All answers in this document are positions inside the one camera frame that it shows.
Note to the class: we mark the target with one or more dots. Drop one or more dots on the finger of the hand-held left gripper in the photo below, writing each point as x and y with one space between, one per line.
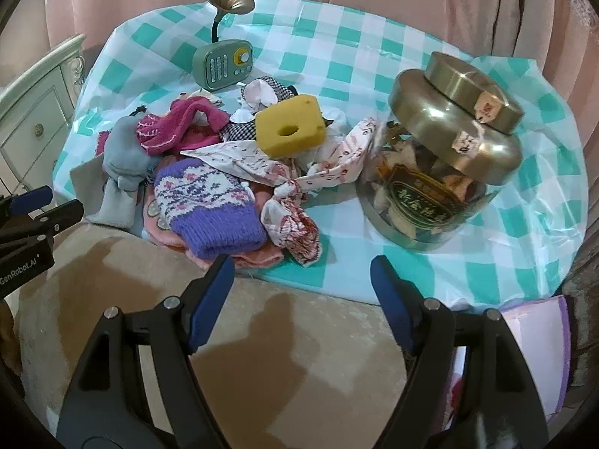
61 215
30 199

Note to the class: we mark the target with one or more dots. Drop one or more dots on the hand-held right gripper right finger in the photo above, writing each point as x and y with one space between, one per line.
393 299

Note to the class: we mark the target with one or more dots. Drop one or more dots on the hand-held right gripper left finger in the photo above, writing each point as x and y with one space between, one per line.
213 299

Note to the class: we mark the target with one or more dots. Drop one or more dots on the pink elephant fleece hat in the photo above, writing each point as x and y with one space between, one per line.
266 256

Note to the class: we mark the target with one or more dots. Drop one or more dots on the purple knitted mitten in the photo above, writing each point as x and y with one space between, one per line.
215 224

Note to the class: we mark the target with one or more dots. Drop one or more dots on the magenta sock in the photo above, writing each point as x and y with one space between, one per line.
159 131

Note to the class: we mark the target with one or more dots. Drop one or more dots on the purple box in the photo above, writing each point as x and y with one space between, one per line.
538 327

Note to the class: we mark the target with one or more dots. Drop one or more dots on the white floral cloth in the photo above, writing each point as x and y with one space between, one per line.
346 149

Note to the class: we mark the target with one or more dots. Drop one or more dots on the yellow sponge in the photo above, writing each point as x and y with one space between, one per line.
271 121

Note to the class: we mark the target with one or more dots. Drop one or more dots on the beige upholstered seat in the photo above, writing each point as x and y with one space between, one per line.
290 336

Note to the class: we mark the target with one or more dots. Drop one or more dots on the grey sock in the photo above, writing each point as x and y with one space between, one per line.
124 149

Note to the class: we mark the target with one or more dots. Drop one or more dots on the white dresser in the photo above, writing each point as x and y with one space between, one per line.
32 103

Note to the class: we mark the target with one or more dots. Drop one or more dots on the red patterned cloth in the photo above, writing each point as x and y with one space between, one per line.
292 234

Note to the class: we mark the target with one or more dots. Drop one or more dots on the houndstooth cloth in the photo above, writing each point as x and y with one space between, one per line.
236 132

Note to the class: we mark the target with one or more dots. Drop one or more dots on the glass jar with gold lid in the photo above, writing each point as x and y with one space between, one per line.
444 121

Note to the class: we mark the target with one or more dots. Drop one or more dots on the white pink cloth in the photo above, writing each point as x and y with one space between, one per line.
259 96

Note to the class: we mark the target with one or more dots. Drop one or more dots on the green horn speaker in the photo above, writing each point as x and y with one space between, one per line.
220 63

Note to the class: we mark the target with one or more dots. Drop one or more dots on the teal white checked tablecloth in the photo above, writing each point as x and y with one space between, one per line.
327 56

